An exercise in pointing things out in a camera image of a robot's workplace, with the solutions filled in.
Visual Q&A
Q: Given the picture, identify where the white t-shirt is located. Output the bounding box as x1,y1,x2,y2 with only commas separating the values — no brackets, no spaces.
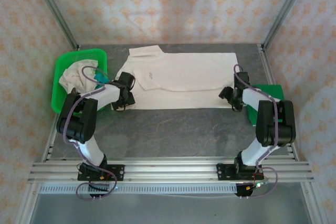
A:
110,46,240,111

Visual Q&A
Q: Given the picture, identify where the green plastic basket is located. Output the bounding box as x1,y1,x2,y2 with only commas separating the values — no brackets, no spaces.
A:
50,48,109,115

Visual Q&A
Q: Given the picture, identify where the crumpled teal t-shirt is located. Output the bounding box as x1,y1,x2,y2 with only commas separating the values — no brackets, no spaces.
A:
93,73,110,90

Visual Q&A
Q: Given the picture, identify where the folded green t-shirt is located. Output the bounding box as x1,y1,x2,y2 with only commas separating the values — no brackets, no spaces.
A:
245,84,286,126

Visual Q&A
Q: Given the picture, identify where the crumpled cream t-shirt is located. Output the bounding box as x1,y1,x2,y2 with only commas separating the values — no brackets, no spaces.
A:
58,60,102,96

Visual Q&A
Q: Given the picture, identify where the aluminium mounting beam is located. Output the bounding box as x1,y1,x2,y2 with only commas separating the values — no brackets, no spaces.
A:
28,157,315,184

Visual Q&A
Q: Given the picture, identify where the aluminium table side rail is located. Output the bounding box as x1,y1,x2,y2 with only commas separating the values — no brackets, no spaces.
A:
258,44,299,162
41,112,60,162

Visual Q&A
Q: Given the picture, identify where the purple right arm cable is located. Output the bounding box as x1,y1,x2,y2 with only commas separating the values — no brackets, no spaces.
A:
233,63,279,200

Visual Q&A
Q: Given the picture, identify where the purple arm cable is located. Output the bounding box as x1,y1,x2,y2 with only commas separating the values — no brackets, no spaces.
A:
62,65,118,201
233,63,279,200

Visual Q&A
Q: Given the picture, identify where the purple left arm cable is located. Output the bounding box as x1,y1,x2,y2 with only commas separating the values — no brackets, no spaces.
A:
62,65,118,201

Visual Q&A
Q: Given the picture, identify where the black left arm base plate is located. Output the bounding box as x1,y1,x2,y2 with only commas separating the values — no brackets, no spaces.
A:
77,164,125,182

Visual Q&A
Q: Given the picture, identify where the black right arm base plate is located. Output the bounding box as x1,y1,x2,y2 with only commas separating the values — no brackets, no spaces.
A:
216,163,263,182

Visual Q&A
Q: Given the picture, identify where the slotted grey cable duct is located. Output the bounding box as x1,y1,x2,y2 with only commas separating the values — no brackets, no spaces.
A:
39,183,238,195

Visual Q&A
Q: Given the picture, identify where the aluminium frame post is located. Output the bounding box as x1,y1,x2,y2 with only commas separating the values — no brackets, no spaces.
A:
262,0,313,49
28,0,79,50

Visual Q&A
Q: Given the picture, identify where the aluminium frame leg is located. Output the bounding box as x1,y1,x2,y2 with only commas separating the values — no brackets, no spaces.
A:
14,183,40,224
300,183,328,224

